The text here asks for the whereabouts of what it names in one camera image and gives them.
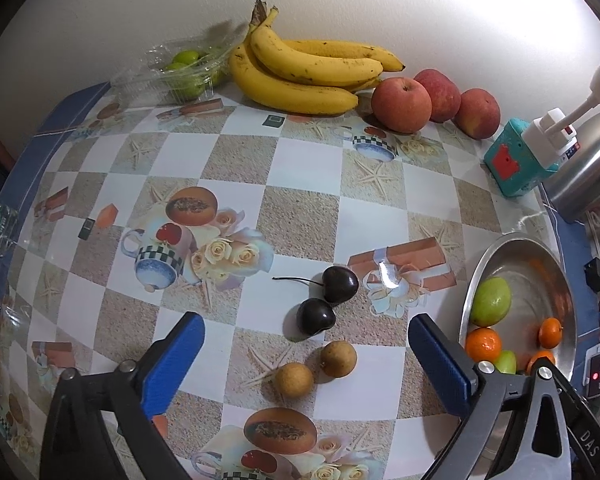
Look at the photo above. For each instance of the dark red cherry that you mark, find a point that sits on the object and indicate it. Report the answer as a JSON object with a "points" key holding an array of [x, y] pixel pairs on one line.
{"points": [[315, 316], [341, 284]]}

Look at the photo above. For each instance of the teal plastic box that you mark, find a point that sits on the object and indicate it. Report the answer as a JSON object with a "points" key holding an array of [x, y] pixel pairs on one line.
{"points": [[510, 165]]}

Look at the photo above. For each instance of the orange tangerine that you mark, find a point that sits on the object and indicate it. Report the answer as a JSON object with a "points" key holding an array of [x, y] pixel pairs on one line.
{"points": [[540, 359], [550, 333], [482, 345]]}

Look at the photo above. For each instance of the yellow banana bunch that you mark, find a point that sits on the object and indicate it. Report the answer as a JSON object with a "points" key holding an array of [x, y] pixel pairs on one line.
{"points": [[300, 75]]}

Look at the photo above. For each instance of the brown longan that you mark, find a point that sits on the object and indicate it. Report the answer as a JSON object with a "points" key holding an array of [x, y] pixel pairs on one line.
{"points": [[338, 358], [293, 380]]}

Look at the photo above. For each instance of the green lime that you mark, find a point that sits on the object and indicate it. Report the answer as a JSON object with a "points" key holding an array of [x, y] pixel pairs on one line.
{"points": [[192, 88], [185, 57]]}

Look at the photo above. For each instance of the small green fruit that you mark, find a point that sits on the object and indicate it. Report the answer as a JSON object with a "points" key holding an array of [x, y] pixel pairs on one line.
{"points": [[506, 361]]}

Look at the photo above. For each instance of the black power adapter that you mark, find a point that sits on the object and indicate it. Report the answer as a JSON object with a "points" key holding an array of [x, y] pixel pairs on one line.
{"points": [[596, 274]]}

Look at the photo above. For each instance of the clear plastic lime container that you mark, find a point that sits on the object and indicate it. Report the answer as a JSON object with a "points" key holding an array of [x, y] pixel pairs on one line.
{"points": [[180, 72]]}

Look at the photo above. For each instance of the large green fruit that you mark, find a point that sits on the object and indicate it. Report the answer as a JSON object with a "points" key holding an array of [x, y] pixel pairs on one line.
{"points": [[490, 301]]}

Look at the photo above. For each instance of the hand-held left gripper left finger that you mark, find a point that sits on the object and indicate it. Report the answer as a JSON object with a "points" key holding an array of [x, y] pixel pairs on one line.
{"points": [[175, 360]]}

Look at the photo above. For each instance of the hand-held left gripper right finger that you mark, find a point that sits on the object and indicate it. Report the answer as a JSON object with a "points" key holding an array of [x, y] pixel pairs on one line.
{"points": [[440, 365]]}

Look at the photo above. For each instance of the stainless steel bowl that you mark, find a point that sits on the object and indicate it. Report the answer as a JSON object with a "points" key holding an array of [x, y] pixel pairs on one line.
{"points": [[530, 280]]}

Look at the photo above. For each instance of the pale red apple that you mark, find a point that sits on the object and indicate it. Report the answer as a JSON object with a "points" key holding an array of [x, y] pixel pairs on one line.
{"points": [[401, 105]]}

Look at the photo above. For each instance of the printed checkered tablecloth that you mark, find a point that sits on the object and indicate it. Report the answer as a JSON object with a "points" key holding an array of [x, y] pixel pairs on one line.
{"points": [[290, 200]]}

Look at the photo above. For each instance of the white power strip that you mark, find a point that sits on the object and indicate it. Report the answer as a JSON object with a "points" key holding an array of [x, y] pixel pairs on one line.
{"points": [[555, 147]]}

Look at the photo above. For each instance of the stainless steel kettle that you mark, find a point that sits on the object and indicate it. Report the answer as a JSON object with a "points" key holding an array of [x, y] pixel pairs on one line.
{"points": [[587, 175]]}

